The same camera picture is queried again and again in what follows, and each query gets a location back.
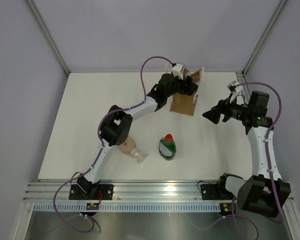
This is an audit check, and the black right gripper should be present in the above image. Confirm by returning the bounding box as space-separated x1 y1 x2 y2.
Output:
202 93 251 125

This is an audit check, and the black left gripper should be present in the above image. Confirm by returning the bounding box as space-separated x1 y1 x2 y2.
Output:
165 73 198 99

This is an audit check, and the brown canvas bag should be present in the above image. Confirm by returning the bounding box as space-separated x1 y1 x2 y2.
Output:
165 63 205 116

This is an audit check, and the green bottle red cap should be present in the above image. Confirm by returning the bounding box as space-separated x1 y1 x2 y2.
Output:
158 133 177 161

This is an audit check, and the beige pump bottle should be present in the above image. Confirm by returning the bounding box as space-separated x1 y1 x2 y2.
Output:
117 136 148 164

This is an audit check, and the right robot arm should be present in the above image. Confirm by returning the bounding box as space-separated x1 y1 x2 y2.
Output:
202 91 291 218

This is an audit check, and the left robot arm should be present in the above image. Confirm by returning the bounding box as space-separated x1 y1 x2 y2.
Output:
69 71 200 200

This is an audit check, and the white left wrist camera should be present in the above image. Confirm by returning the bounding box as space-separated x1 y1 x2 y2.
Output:
171 63 186 80

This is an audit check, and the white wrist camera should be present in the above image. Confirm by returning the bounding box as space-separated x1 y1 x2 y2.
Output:
171 63 186 80
227 81 244 103

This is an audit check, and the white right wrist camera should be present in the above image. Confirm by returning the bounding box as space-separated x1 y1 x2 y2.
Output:
227 81 244 103

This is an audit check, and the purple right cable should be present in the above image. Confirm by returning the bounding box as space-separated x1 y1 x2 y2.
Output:
192 81 284 240

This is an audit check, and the purple cable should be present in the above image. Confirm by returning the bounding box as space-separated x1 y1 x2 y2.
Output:
192 81 284 240
52 55 176 235

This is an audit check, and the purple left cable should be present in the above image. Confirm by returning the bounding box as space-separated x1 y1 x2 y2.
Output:
52 55 176 235

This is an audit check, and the aluminium mounting rail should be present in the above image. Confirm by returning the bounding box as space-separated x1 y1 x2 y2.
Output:
22 179 231 203

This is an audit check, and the white slotted cable duct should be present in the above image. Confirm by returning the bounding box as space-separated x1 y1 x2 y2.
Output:
32 202 222 213

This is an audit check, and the right aluminium frame post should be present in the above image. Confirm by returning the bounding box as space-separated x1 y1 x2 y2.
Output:
241 0 289 77

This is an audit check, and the aluminium frame post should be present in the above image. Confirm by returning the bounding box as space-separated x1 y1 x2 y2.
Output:
241 0 289 77
24 0 71 77

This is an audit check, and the left aluminium frame post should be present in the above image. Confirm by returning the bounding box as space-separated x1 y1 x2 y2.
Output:
24 0 71 77

